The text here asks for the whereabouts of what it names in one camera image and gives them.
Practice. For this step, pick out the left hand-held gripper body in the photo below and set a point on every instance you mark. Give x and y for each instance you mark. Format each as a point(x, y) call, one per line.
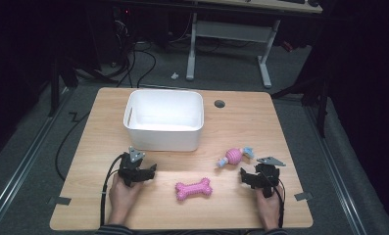
point(129, 169)

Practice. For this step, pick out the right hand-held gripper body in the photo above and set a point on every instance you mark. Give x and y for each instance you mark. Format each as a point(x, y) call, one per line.
point(267, 176)

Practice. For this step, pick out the pink ball toy blue ends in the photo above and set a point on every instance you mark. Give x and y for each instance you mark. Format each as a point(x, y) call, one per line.
point(234, 156)

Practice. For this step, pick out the pink spiky bone toy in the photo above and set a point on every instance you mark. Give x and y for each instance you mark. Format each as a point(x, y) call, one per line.
point(193, 189)

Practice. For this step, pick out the white plastic bin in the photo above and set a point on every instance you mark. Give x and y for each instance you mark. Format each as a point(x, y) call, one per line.
point(164, 120)

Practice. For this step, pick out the person's left hand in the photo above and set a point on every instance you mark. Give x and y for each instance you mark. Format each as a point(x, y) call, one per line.
point(121, 199)

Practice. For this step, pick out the person's right hand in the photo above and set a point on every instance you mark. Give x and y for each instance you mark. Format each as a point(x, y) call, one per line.
point(268, 209)

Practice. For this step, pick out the grey tape piece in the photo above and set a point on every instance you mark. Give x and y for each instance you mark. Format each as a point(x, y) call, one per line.
point(303, 196)
point(59, 200)

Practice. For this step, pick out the small white floor object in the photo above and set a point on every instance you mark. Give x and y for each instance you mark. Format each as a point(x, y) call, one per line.
point(174, 76)

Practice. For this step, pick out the black stand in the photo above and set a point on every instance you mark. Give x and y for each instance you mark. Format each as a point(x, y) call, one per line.
point(321, 98)
point(56, 84)

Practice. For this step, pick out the desk with white legs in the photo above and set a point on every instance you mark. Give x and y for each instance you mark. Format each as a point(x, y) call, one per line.
point(231, 31)

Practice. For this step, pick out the black keyboard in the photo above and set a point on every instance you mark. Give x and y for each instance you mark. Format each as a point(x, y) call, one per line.
point(291, 1)

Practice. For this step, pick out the black computer mouse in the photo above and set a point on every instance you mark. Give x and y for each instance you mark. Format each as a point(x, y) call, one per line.
point(313, 3)

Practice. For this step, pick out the metal floor rail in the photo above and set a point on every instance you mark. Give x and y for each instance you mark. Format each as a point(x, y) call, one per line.
point(339, 176)
point(22, 163)

